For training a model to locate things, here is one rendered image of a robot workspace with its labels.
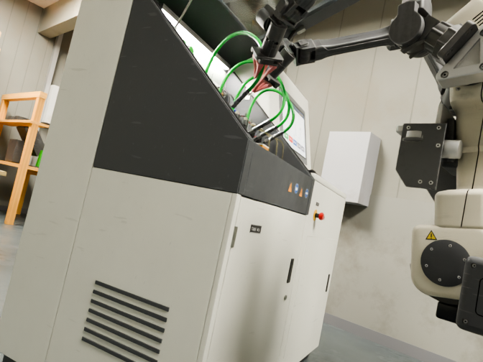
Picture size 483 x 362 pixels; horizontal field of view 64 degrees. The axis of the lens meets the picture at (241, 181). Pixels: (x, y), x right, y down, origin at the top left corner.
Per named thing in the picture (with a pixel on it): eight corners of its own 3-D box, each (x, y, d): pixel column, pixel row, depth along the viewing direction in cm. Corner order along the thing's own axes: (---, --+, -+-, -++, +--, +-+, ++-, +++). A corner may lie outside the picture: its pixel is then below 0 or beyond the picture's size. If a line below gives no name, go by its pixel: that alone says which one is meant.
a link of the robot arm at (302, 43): (310, 42, 140) (310, 62, 146) (298, 26, 147) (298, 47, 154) (279, 50, 138) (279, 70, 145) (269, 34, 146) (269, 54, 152)
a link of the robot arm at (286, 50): (290, 50, 138) (299, 58, 142) (283, 41, 143) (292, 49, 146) (276, 65, 141) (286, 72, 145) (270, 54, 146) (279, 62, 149)
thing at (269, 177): (244, 195, 111) (254, 141, 112) (230, 193, 113) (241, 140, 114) (305, 214, 165) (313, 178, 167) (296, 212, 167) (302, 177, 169)
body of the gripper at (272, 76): (267, 72, 153) (279, 57, 150) (277, 88, 147) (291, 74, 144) (256, 65, 148) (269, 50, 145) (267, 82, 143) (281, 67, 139)
